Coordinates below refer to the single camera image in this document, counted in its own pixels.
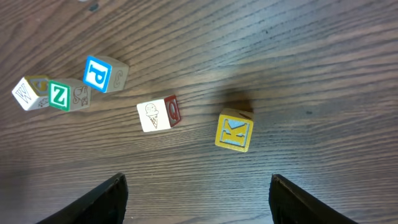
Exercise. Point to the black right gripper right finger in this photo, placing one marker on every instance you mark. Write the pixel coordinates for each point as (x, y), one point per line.
(289, 204)

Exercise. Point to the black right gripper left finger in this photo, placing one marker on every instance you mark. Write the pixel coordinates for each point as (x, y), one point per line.
(105, 204)

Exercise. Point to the white ice cream block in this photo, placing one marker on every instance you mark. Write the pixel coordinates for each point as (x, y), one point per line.
(159, 114)

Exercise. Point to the green Z letter block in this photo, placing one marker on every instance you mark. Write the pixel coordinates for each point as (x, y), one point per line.
(69, 94)

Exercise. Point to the yellow K letter block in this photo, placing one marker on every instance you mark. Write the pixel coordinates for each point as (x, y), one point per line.
(234, 129)

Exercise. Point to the blue P letter block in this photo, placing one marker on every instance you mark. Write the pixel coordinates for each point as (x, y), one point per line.
(105, 74)

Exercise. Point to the white W letter block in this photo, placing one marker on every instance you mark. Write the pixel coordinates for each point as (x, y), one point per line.
(32, 92)

